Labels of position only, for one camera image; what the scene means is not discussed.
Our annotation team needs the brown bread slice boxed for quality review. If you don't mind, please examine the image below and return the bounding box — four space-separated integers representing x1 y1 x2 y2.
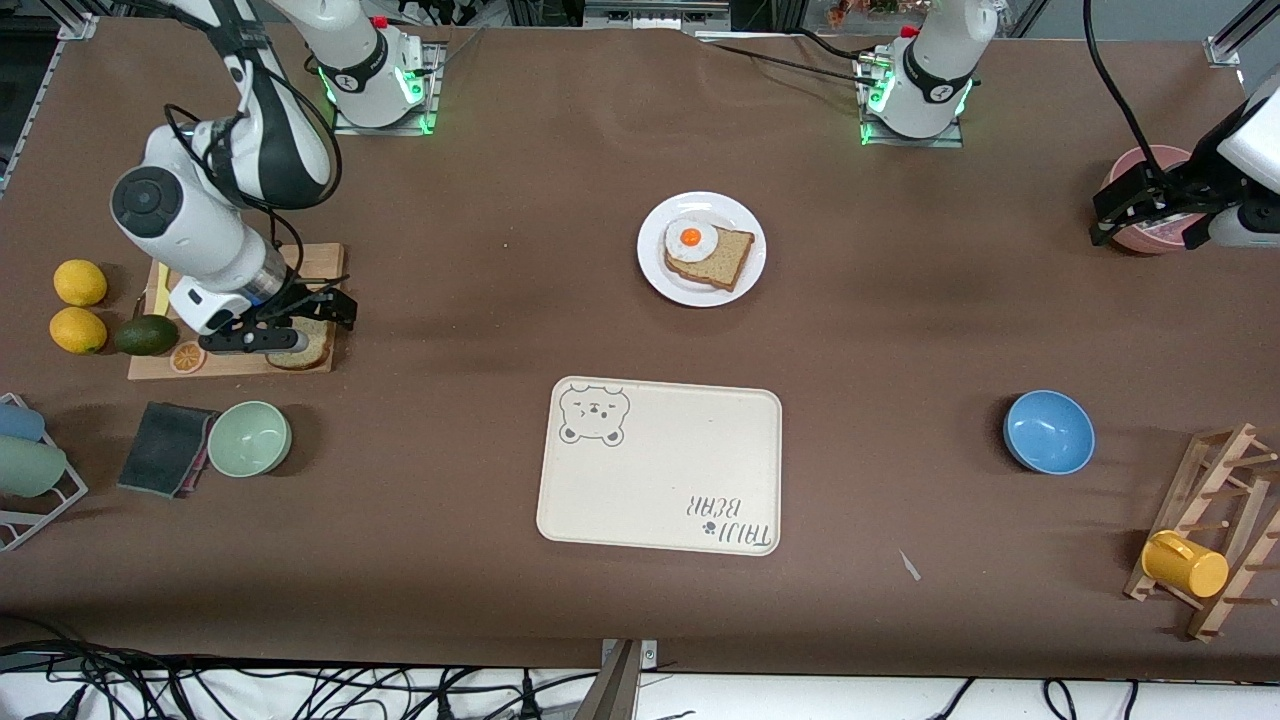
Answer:
665 226 756 293
263 316 337 372

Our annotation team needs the toy fried egg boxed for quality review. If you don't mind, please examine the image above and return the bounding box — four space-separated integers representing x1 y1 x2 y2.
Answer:
664 217 720 265

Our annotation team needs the white round plate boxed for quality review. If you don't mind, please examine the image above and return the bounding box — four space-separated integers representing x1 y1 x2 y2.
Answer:
637 191 768 308

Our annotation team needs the pink bowl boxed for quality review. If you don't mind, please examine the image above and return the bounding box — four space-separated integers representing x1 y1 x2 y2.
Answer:
1105 145 1206 255

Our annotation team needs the wooden cutting board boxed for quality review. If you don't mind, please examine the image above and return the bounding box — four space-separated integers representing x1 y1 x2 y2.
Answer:
128 243 346 381

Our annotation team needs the dark green avocado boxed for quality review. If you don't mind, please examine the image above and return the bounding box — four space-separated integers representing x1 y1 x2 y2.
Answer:
113 314 181 357

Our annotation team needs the pale green bowl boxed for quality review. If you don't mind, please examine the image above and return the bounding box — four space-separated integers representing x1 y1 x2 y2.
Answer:
207 401 293 478

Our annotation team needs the dark grey cloth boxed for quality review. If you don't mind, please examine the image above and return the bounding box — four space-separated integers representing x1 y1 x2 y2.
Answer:
117 401 219 498

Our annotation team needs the yellow lemon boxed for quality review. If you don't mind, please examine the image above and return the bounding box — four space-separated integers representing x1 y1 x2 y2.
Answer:
49 306 109 356
54 259 109 308

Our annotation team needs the blue bowl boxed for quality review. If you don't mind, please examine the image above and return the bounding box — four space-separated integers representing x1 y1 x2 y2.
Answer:
1002 390 1096 476

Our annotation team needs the blue cup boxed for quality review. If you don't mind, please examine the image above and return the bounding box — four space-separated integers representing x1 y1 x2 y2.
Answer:
0 402 47 443

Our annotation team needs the pale green cup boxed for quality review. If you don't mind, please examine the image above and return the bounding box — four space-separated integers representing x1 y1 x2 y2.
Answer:
0 436 69 499

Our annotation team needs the yellow mug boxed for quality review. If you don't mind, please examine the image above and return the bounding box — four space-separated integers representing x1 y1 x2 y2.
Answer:
1141 530 1230 599

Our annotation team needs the cream bear print tray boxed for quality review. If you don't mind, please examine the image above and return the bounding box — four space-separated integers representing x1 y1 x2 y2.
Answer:
536 376 783 557

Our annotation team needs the wooden mug rack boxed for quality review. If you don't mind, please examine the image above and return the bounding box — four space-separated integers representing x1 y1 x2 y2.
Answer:
1124 422 1280 642

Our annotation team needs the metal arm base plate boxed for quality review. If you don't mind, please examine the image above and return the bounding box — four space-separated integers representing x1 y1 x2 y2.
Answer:
331 40 443 137
856 50 966 149

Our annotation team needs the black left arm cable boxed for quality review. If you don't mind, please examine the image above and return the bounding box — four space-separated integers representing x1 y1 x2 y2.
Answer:
1078 0 1161 176

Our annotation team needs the white wire cup rack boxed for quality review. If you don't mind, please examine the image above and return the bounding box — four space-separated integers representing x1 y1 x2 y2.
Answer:
0 392 89 553

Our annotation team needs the black table cable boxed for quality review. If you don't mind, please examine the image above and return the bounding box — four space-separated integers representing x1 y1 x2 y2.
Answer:
695 28 891 86

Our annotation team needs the black cable bundle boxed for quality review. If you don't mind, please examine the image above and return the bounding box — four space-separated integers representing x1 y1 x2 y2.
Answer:
0 615 601 720

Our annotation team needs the grey metal frame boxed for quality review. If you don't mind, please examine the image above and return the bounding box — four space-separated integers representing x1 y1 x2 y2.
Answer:
505 0 801 36

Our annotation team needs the metal table clamp bracket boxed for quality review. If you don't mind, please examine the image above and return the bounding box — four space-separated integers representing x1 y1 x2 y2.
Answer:
598 638 661 720

